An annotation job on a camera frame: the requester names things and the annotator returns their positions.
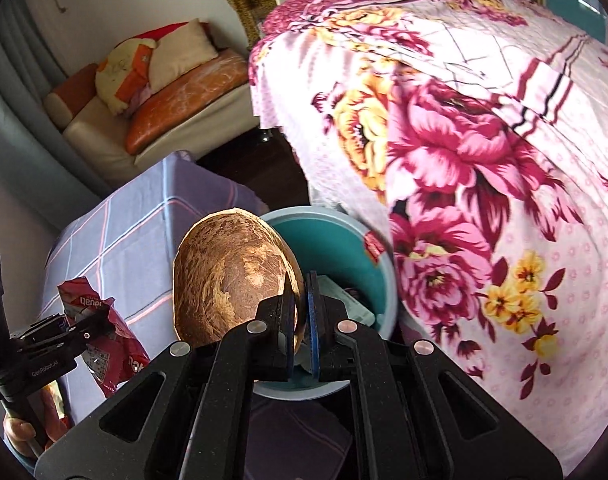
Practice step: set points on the red cushion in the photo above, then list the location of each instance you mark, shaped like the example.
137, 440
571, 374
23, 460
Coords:
153, 36

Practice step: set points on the orange seat cushion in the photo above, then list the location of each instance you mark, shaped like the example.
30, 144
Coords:
183, 100

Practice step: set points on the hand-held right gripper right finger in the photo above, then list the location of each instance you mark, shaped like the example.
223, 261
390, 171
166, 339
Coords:
311, 320

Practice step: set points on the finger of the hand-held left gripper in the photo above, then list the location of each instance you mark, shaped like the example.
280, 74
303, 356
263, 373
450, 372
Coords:
43, 327
91, 332

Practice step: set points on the pink floral blanket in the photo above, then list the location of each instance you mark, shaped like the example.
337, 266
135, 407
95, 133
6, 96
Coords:
459, 160

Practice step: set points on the beige pillow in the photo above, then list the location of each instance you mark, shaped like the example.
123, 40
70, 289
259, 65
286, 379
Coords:
183, 55

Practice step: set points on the yellow orange plush pillow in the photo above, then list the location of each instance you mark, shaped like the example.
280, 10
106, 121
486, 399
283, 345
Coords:
118, 75

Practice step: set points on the person's left hand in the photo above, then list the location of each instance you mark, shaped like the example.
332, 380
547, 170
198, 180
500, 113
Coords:
18, 432

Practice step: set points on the blue plaid tablecloth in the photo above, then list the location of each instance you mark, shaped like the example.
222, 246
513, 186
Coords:
133, 240

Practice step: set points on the cream sofa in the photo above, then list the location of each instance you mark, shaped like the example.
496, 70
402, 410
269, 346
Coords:
98, 135

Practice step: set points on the red snack packet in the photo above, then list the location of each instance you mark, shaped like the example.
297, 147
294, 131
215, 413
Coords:
116, 340

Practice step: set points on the teal plastic bin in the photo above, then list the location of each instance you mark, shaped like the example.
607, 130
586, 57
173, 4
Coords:
334, 245

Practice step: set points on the brown paper bowl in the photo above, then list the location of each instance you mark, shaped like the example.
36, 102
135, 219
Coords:
223, 270

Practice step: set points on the grey curtain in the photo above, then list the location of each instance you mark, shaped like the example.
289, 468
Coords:
23, 125

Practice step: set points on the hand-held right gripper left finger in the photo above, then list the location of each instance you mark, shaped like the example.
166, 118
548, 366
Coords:
284, 325

